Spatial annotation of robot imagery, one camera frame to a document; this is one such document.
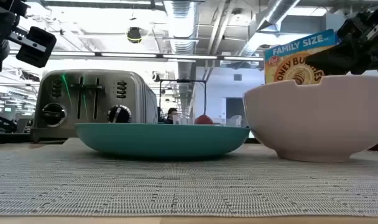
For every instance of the dark red round food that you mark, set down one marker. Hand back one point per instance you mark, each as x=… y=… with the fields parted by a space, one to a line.
x=203 y=120

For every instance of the stainless steel four-slot toaster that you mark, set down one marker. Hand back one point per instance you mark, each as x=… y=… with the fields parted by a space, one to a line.
x=92 y=93

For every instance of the black metal stand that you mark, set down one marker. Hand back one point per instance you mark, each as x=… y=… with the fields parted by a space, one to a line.
x=182 y=81

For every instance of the clear plastic container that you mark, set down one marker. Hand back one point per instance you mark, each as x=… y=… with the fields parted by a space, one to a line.
x=235 y=120

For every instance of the black overhead camera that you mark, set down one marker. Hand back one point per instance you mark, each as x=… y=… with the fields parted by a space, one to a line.
x=134 y=35

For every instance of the teal plate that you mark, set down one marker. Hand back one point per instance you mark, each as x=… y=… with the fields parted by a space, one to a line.
x=161 y=140

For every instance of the horizontal led light bar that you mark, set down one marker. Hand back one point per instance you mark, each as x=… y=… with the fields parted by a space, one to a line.
x=130 y=55

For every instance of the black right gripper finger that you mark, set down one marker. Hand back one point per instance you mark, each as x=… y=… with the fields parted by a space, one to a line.
x=338 y=60

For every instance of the honey bunches cereal box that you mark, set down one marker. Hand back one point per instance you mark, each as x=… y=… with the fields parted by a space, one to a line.
x=288 y=65

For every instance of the person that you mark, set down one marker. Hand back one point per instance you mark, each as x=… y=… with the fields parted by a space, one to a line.
x=170 y=115

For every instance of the grey woven placemat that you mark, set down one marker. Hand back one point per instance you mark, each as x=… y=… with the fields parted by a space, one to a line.
x=176 y=186

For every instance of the white bowl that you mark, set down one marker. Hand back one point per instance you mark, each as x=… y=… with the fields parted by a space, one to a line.
x=316 y=121

